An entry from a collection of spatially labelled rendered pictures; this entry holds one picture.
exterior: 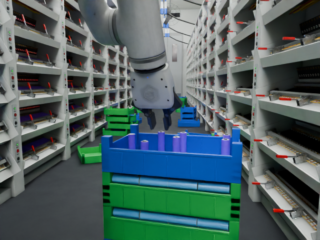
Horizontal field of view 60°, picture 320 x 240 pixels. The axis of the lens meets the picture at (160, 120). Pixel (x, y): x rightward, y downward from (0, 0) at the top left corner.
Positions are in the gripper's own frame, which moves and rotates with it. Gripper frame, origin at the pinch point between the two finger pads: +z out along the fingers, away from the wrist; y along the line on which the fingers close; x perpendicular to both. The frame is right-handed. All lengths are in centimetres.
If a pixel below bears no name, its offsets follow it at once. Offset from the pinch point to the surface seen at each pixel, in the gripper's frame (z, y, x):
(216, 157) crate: -1.1, 16.5, -13.9
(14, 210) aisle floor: 56, -83, 3
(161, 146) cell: 6.9, 0.1, -1.9
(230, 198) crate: 6.3, 19.4, -17.3
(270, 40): 7, 29, 81
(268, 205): 71, 31, 38
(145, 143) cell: -1.8, 0.7, -11.7
